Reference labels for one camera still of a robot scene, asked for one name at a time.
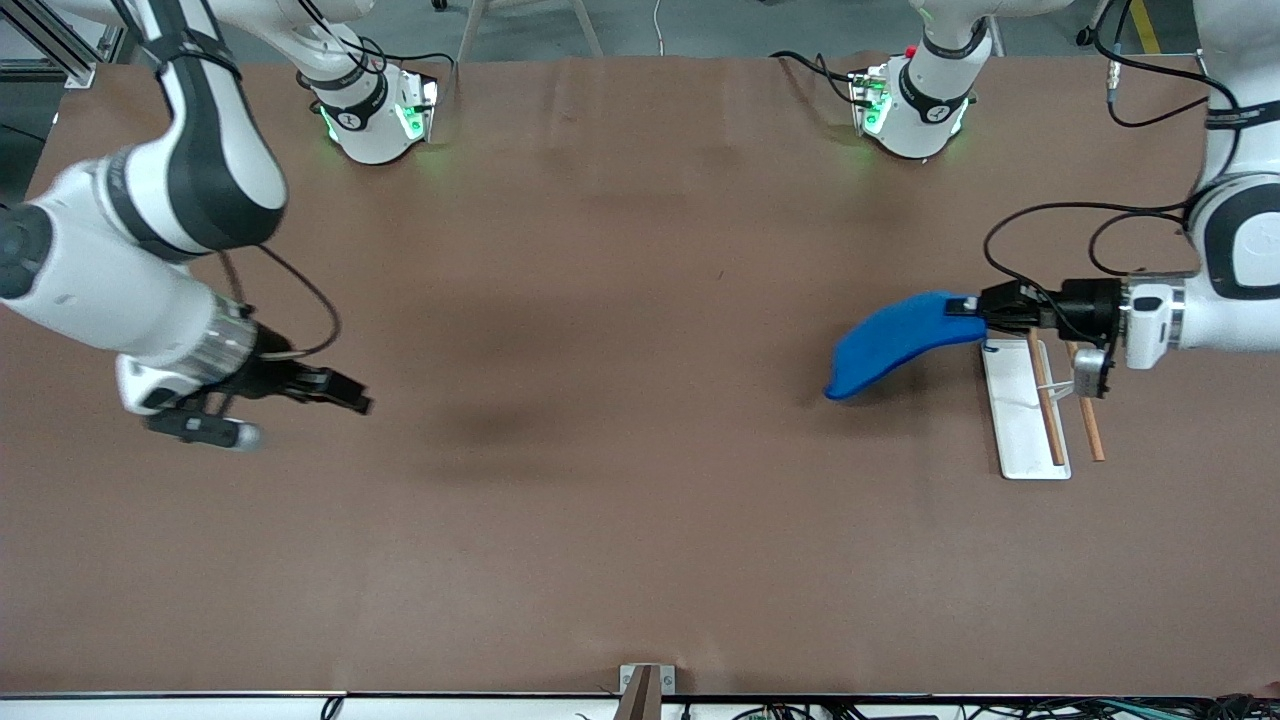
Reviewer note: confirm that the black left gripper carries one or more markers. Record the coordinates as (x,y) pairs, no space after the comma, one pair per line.
(1085,303)

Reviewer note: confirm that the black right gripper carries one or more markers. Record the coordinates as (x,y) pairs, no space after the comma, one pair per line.
(268,373)

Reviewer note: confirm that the blue cloth towel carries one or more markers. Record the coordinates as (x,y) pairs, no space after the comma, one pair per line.
(890,345)

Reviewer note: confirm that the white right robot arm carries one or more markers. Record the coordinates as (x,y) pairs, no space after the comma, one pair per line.
(100,280)

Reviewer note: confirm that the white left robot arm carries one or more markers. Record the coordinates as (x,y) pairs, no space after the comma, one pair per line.
(1240,320)

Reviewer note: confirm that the white rack with wooden bars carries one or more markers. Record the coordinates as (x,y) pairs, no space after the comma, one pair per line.
(1015,430)

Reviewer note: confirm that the white leg with caster wheel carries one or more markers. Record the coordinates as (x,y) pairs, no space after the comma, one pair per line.
(1085,36)

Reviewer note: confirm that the light wooden stand legs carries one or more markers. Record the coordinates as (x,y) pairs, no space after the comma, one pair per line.
(472,30)

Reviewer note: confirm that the aluminium frame profile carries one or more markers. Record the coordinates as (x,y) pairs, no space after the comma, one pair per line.
(80,72)

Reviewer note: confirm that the grey metal bracket with post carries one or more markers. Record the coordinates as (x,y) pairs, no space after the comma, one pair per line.
(645,690)

